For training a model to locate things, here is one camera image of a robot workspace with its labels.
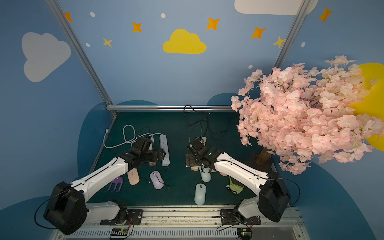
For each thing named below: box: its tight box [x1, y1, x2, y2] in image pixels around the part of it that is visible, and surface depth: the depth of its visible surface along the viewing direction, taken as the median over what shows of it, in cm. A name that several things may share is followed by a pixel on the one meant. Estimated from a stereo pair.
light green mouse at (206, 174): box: [201, 167, 212, 183], surface depth 89 cm
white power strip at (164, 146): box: [159, 134, 171, 167], surface depth 100 cm
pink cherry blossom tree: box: [230, 55, 384, 175], surface depth 58 cm
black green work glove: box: [226, 176, 245, 195], surface depth 85 cm
